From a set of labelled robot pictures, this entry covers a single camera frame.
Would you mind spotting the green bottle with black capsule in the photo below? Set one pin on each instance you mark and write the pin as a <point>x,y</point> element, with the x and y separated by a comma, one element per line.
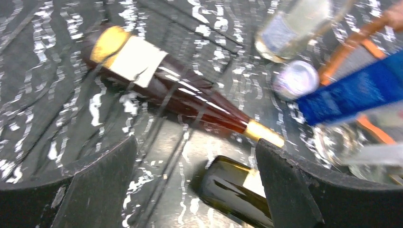
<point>233,189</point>

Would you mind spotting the orange framed glass shelf rack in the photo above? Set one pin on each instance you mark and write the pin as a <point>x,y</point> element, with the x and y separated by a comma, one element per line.
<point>358,50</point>

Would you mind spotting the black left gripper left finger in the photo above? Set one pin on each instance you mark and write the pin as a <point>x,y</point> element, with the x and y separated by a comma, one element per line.
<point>87,193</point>

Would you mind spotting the tall clear bottle black cap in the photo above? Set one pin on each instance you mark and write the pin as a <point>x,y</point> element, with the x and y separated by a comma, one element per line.
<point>294,23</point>

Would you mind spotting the clear jar of paper clips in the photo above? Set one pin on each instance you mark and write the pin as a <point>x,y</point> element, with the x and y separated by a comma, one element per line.
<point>297,79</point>

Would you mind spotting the blue square glass bottle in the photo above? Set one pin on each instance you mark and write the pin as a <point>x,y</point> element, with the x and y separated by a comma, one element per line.
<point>377,84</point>

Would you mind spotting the brown bottle with gold cap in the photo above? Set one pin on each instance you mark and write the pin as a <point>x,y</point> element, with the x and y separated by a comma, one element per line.
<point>138,65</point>

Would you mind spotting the black wire wine rack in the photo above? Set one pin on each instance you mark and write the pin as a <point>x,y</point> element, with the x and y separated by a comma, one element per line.
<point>53,109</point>

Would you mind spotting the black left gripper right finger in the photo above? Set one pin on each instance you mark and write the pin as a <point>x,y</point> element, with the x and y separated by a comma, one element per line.
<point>304,194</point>

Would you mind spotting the clear round glass bottle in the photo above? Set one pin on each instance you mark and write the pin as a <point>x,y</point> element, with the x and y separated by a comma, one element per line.
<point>369,144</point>

